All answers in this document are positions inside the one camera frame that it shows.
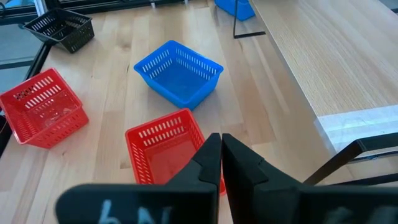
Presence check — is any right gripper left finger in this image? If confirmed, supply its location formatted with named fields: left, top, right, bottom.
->
left=55, top=133, right=222, bottom=224

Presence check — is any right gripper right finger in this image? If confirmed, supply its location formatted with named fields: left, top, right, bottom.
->
left=221, top=133, right=398, bottom=224

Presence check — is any red plastic basket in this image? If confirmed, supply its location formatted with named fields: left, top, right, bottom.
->
left=0, top=67, right=90, bottom=149
left=124, top=108, right=227, bottom=197

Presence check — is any blue plastic basket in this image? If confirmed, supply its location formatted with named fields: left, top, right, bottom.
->
left=213, top=0, right=256, bottom=22
left=133, top=39, right=224, bottom=111

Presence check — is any black plastic basket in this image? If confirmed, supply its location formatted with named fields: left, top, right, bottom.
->
left=23, top=7, right=95, bottom=54

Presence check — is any black metal rack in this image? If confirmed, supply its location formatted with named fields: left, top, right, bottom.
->
left=233, top=0, right=398, bottom=187

